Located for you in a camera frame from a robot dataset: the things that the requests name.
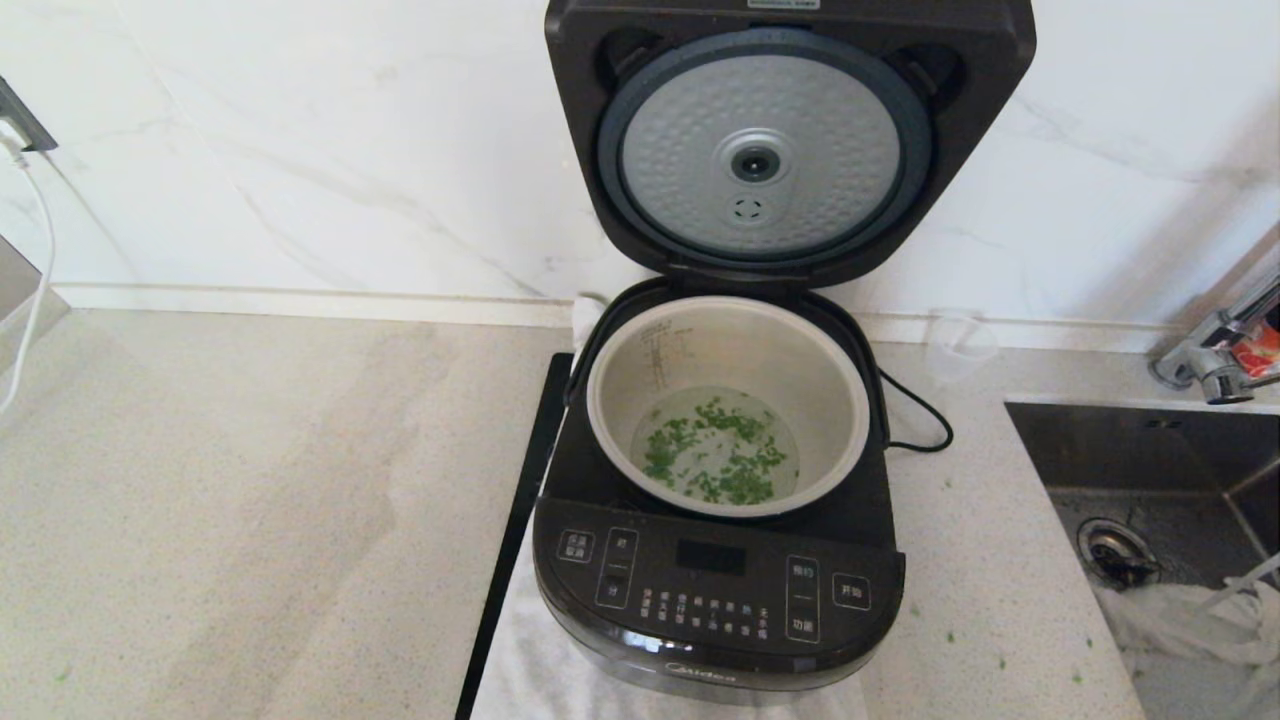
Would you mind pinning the chopped green vegetables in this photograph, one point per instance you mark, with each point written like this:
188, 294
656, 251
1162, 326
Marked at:
720, 415

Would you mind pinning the black rice cooker lid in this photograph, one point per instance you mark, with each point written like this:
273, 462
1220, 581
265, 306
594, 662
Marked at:
760, 110

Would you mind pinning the grey inner pot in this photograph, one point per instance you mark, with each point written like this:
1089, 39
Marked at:
800, 350

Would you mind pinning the black rice cooker base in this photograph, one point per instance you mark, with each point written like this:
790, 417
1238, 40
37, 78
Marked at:
700, 640

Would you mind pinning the black flat strip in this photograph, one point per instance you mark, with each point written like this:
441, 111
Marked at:
520, 520

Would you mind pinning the clear measuring cup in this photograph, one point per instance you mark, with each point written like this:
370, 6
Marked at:
958, 345

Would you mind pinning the white cloth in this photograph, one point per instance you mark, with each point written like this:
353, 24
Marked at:
520, 670

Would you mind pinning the stainless steel sink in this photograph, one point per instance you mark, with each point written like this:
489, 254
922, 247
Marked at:
1130, 450

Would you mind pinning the metal sink drain strainer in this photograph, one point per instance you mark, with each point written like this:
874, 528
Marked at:
1115, 555

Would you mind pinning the chrome faucet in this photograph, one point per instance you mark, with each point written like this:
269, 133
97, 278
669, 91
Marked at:
1215, 380

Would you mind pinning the white rag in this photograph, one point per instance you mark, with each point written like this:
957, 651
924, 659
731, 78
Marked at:
1170, 630

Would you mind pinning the orange red packet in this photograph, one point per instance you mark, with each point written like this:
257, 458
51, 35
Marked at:
1260, 355

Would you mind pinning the grey side panel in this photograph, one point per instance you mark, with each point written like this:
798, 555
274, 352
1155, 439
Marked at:
15, 285

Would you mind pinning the dark wall socket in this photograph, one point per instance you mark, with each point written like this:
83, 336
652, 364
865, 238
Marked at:
25, 120

